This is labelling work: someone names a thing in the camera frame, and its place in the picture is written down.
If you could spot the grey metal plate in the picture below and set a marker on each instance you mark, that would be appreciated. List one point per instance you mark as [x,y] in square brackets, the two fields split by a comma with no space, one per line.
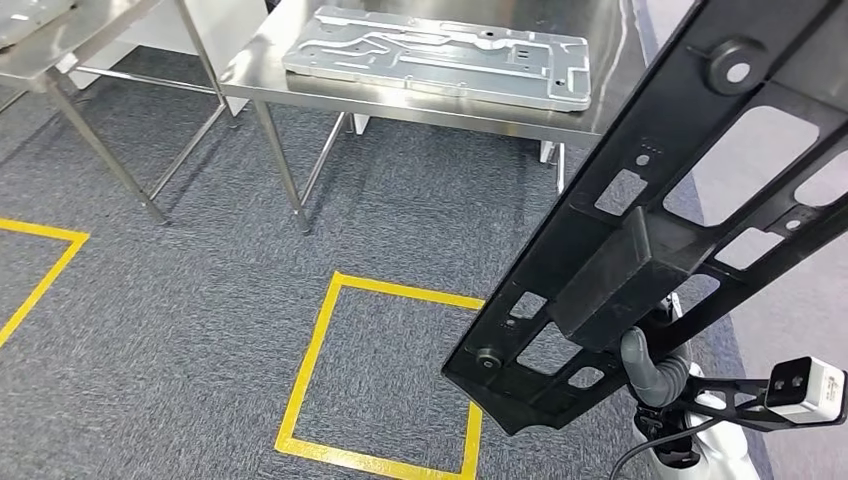
[26,16]

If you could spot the black plastic frame part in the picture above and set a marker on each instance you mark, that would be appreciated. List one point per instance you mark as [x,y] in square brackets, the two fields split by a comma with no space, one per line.
[616,285]

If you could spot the aluminium fixture plate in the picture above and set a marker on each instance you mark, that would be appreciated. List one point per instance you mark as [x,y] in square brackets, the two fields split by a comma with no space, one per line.
[464,73]

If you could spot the yellow floor tape square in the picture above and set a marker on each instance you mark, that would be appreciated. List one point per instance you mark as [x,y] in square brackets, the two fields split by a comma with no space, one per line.
[311,361]
[46,232]

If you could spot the stainless steel workbench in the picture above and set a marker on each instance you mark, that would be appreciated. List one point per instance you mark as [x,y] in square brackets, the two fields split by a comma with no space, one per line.
[262,69]

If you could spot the white cabinet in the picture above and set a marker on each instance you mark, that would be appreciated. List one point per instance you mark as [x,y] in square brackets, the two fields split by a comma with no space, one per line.
[218,26]

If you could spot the stainless steel side table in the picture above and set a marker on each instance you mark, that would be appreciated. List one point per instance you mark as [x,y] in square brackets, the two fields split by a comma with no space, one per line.
[112,20]

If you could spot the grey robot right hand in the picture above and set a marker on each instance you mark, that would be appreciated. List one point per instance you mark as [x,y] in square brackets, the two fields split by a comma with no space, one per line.
[662,384]

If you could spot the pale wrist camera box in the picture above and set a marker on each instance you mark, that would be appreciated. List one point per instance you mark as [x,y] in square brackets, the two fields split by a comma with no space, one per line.
[811,391]

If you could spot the white support block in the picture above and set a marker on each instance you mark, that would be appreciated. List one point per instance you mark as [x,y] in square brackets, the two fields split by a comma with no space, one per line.
[548,151]
[361,122]

